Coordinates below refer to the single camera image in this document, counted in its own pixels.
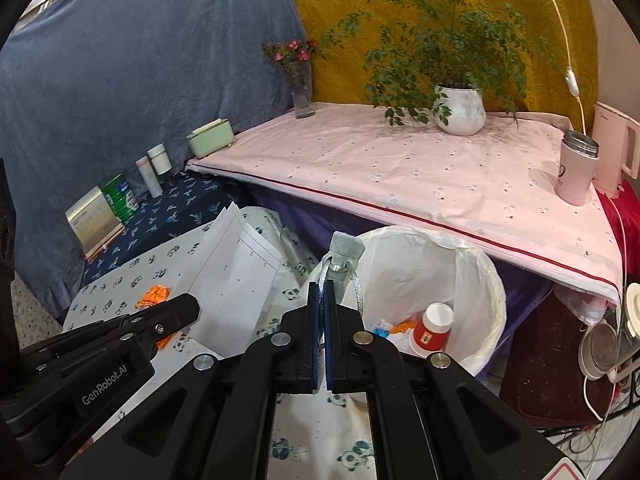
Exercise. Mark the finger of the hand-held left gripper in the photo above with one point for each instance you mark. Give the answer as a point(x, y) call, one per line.
point(105, 385)

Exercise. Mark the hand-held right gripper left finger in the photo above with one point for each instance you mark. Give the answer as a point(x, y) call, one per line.
point(314, 340)

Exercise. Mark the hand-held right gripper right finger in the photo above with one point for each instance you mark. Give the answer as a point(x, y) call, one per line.
point(329, 340)

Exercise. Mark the grey pouch with silver ribbon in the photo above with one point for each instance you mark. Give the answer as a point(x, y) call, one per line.
point(345, 247)

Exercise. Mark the bin with white plastic liner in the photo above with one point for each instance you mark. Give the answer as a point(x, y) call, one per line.
point(400, 270)

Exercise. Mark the plain orange plastic bag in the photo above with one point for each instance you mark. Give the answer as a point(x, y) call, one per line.
point(154, 295)

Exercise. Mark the red and white paper cup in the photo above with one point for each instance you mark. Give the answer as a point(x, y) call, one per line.
point(434, 332)

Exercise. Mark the white paper sheet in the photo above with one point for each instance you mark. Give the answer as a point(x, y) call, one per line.
point(235, 260)

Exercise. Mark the gold book box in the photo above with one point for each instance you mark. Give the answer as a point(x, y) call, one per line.
point(92, 220)

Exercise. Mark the green tin can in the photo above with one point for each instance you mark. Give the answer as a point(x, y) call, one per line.
point(120, 197)

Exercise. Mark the purple cloth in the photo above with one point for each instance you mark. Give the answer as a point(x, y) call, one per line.
point(300, 210)

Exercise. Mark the slim white bottle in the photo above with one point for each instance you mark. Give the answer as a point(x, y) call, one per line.
point(149, 177)

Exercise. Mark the pink printed cloth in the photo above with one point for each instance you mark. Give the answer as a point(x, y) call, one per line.
point(400, 175)

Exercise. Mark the white jar with dark base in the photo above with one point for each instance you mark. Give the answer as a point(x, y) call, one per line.
point(160, 160)

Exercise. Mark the navy printed cloth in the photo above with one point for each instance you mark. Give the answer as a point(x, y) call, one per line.
point(185, 200)

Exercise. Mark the dark red cloth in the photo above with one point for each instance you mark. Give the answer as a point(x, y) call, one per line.
point(545, 370)

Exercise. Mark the pale green tissue box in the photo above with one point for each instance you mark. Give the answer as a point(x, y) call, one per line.
point(210, 139)

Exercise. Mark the blue-grey hanging cloth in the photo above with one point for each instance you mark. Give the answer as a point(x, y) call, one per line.
point(125, 60)

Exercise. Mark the glass vase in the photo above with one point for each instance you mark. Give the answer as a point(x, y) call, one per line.
point(302, 100)

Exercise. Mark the green plant in white pot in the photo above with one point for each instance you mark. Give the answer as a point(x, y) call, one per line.
point(460, 110)

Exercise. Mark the small white electric pot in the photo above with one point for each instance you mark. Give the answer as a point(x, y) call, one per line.
point(597, 352)

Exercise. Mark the pink thermos cup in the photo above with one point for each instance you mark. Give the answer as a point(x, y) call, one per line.
point(575, 170)

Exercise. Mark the white round lid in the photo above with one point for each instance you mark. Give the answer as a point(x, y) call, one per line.
point(632, 310)

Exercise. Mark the pink electric kettle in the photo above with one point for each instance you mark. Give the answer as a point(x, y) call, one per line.
point(612, 150)

